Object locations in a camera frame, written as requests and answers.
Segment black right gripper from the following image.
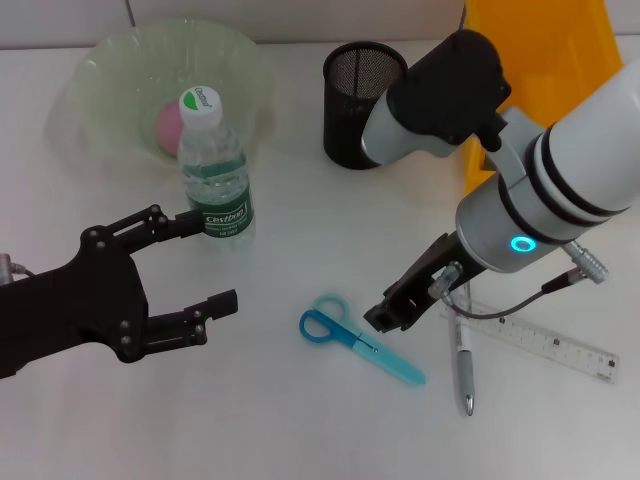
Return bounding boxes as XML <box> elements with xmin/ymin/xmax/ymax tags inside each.
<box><xmin>362</xmin><ymin>231</ymin><xmax>490</xmax><ymax>335</ymax></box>

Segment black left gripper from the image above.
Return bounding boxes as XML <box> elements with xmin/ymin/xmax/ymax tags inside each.
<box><xmin>0</xmin><ymin>202</ymin><xmax>240</xmax><ymax>380</ymax></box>

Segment blue scissors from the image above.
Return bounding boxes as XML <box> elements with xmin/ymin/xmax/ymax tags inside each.
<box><xmin>298</xmin><ymin>293</ymin><xmax>427</xmax><ymax>387</ymax></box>

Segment clear water bottle green label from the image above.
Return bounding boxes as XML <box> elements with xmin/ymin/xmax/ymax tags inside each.
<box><xmin>177</xmin><ymin>85</ymin><xmax>257</xmax><ymax>251</ymax></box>

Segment pink peach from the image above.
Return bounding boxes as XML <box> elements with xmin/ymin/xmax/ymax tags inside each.
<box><xmin>154</xmin><ymin>99</ymin><xmax>184</xmax><ymax>160</ymax></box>

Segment white grey ballpoint pen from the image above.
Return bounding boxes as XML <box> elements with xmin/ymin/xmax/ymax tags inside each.
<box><xmin>452</xmin><ymin>284</ymin><xmax>475</xmax><ymax>417</ymax></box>

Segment clear plastic ruler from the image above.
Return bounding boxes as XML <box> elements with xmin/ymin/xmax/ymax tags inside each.
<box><xmin>438</xmin><ymin>298</ymin><xmax>620</xmax><ymax>386</ymax></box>

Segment black mesh pen holder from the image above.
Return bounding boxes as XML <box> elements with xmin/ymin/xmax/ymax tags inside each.
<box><xmin>322</xmin><ymin>41</ymin><xmax>409</xmax><ymax>170</ymax></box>

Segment pale green glass fruit plate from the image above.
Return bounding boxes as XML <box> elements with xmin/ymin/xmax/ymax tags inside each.
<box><xmin>74</xmin><ymin>18</ymin><xmax>276</xmax><ymax>174</ymax></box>

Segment yellow plastic bin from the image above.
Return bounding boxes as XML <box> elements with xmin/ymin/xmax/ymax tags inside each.
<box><xmin>462</xmin><ymin>0</ymin><xmax>624</xmax><ymax>197</ymax></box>

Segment right arm cable silver plugs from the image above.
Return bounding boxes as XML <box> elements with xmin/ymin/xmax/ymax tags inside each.
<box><xmin>429</xmin><ymin>238</ymin><xmax>610</xmax><ymax>321</ymax></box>

